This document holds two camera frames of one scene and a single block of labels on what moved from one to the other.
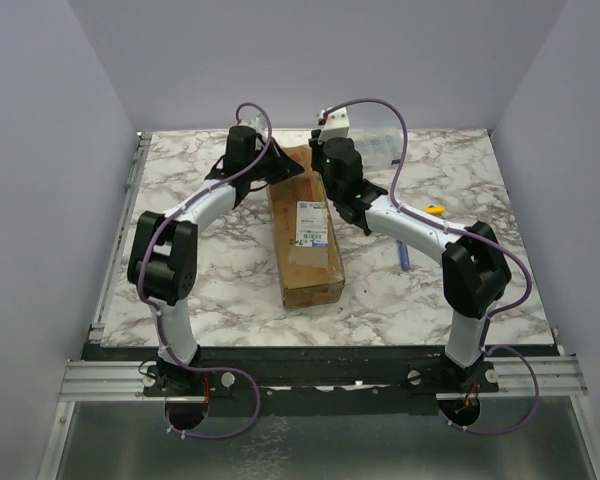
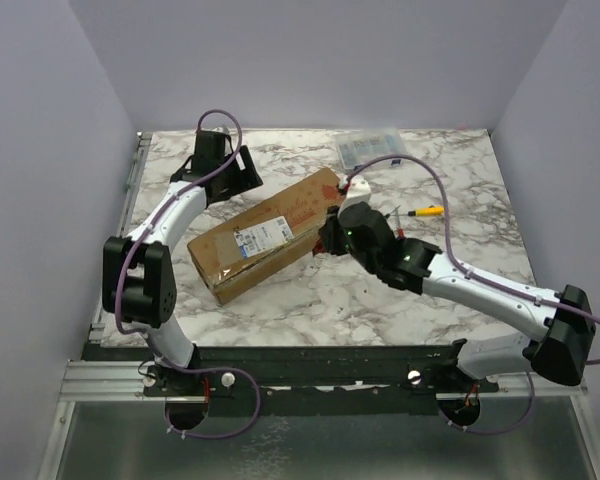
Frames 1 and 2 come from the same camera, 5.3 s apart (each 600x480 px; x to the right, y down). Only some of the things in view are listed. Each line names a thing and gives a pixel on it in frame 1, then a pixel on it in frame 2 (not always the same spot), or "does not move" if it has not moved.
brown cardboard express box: (310, 262) → (265, 239)
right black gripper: (315, 145) → (331, 236)
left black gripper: (284, 167) → (247, 178)
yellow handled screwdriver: (434, 210) does not move
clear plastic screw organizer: (381, 147) does not move
